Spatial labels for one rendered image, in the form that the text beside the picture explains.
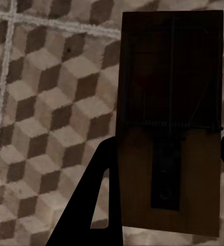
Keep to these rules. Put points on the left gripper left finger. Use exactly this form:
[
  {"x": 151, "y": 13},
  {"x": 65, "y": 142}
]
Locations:
[{"x": 73, "y": 227}]

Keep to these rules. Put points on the mousetrap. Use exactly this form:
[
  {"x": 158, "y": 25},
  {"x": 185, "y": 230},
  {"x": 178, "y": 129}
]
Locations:
[{"x": 168, "y": 120}]

